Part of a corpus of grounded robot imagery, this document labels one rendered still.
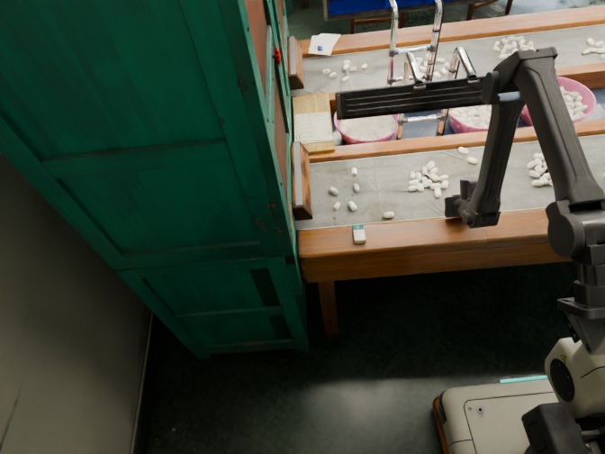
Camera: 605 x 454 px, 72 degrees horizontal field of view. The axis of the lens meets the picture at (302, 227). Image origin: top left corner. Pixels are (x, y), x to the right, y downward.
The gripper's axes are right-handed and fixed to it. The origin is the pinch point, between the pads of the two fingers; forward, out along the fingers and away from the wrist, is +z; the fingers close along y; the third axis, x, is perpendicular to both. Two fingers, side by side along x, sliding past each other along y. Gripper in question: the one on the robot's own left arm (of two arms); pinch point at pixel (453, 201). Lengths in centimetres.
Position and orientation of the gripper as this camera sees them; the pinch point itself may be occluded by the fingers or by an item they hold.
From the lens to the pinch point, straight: 147.8
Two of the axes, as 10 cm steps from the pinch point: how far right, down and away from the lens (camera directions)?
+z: 0.5, -2.4, 9.7
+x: 1.1, 9.7, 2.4
